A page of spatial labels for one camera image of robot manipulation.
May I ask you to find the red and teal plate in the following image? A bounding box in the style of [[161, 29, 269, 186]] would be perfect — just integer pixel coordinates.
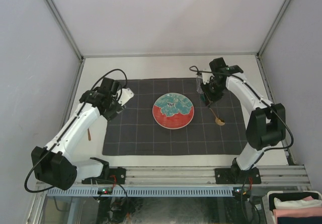
[[152, 93, 195, 129]]

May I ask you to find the gold spoon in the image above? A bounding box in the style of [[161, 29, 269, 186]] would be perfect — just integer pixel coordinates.
[[202, 94, 225, 126]]

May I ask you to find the dark grey checked cloth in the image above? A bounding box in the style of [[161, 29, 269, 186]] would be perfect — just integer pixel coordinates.
[[102, 78, 247, 156]]

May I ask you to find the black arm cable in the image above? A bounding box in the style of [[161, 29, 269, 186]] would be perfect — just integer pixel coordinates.
[[24, 68, 128, 193], [189, 65, 294, 202]]

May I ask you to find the gold fork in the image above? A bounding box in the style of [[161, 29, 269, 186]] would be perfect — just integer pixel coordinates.
[[87, 129, 91, 141]]

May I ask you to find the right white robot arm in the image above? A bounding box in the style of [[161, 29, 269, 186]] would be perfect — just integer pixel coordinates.
[[197, 57, 286, 183]]

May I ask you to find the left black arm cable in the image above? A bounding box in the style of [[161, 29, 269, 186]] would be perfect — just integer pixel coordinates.
[[24, 68, 128, 193]]

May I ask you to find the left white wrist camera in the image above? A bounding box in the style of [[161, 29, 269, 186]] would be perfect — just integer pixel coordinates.
[[117, 88, 134, 106]]

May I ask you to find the blue slotted cable duct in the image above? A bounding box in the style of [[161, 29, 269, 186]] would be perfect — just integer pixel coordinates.
[[47, 186, 233, 197]]

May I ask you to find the white laundry basket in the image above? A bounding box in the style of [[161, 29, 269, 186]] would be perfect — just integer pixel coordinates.
[[262, 191, 321, 223]]

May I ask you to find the clear drinking glass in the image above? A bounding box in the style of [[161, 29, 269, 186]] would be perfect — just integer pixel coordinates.
[[196, 76, 203, 94]]

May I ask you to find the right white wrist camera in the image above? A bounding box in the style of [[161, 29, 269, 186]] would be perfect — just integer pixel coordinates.
[[201, 72, 211, 85]]

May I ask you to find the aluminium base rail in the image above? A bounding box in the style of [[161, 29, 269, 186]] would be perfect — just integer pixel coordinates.
[[36, 165, 310, 186]]

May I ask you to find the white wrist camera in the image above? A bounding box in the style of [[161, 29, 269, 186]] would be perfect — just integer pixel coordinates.
[[117, 88, 134, 106], [201, 72, 211, 85]]

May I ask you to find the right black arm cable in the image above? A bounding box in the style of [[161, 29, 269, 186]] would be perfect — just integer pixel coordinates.
[[189, 65, 294, 202]]

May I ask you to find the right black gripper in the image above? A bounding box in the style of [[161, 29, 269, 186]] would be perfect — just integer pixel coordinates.
[[201, 79, 226, 106]]

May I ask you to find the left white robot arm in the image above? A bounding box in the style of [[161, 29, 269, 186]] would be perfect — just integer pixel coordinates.
[[29, 78, 134, 190]]

